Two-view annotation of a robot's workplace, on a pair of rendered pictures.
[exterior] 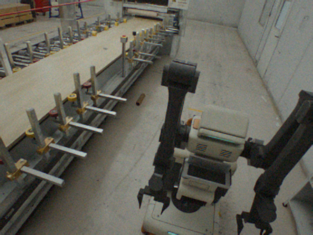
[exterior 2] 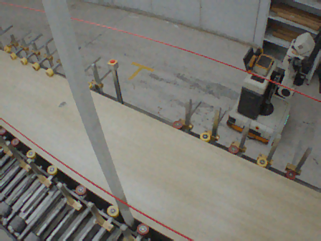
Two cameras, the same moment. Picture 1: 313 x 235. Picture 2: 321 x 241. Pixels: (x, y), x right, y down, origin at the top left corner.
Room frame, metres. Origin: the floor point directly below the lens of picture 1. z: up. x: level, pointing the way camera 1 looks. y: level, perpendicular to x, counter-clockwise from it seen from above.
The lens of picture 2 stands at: (1.14, 2.13, 2.73)
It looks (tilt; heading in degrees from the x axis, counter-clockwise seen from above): 50 degrees down; 295
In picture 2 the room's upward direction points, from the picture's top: 4 degrees counter-clockwise
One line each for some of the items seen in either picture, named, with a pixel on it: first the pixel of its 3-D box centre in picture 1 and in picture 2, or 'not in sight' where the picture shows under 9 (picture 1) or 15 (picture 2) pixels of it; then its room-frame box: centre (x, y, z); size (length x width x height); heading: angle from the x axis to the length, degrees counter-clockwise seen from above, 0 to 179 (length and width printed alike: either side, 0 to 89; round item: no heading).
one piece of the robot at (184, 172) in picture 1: (204, 174); (301, 70); (0.67, -0.30, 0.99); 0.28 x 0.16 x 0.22; 79
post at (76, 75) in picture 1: (79, 98); (215, 128); (1.35, 0.67, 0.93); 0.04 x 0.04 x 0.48; 80
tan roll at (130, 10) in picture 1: (150, 13); not in sight; (5.49, 0.52, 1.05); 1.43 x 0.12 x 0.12; 80
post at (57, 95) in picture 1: (62, 119); (242, 143); (1.10, 0.72, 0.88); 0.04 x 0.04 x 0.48; 80
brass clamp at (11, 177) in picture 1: (17, 170); (293, 169); (0.63, 0.80, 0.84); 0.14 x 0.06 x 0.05; 170
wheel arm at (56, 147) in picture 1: (58, 148); (266, 150); (0.88, 0.66, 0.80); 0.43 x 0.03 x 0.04; 80
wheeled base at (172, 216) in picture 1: (184, 205); (260, 113); (0.96, -0.35, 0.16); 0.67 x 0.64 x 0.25; 169
